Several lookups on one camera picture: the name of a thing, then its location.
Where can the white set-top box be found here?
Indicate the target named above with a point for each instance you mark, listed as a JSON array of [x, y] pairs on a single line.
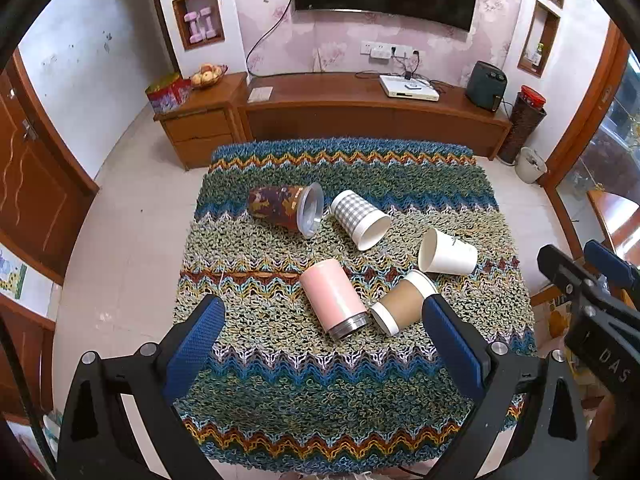
[[407, 87]]

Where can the zigzag knitted blanket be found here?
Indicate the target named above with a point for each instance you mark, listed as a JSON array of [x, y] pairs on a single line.
[[300, 400]]

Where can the long wooden television cabinet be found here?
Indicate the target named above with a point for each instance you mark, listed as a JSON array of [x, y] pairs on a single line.
[[370, 120]]

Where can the dark green countertop appliance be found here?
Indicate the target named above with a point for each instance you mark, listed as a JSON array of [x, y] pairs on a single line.
[[485, 85]]

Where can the woven vase with red top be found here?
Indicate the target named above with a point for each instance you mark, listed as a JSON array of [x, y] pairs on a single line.
[[520, 125]]

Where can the floral cup with clear lid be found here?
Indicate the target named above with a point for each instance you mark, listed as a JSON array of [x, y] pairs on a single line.
[[275, 202]]

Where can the brown wooden door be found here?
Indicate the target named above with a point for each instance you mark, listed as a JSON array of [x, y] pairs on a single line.
[[35, 190]]

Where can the white wall socket strip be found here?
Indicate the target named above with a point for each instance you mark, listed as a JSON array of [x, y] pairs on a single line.
[[376, 50]]

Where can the pink insulated cup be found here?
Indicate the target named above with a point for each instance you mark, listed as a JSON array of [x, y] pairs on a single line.
[[330, 295]]

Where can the grey checkered paper cup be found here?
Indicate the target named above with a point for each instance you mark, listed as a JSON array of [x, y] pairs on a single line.
[[350, 212]]

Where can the bowl of fruit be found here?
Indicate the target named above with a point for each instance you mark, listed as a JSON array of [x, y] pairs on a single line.
[[207, 77]]

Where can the brown paper cup white lid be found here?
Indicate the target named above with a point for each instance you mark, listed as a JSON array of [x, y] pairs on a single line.
[[400, 302]]

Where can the wooden side table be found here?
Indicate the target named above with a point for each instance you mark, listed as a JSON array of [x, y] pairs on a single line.
[[612, 220]]

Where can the small bottle in niche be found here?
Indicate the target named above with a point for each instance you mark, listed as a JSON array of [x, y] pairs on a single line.
[[537, 55]]

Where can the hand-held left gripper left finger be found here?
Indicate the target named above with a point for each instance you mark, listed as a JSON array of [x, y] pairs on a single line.
[[195, 345]]

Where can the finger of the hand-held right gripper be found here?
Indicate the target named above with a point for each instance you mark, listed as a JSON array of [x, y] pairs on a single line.
[[607, 262], [562, 270]]

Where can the white waste bin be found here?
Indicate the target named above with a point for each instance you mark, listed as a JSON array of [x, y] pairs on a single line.
[[530, 167]]

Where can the pink dumbbell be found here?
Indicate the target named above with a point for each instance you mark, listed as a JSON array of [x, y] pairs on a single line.
[[192, 27], [208, 22]]

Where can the colourful wall poster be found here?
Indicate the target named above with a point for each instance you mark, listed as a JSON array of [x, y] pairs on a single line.
[[11, 275]]

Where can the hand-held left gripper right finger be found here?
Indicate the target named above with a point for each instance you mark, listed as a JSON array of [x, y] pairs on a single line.
[[455, 350]]

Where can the red tin box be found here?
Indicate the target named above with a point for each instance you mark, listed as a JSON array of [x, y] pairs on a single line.
[[167, 95]]

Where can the wooden drawer cabinet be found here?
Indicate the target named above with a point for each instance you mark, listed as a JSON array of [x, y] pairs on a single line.
[[200, 132]]

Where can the white paper sheet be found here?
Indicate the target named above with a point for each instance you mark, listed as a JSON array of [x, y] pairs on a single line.
[[260, 93]]

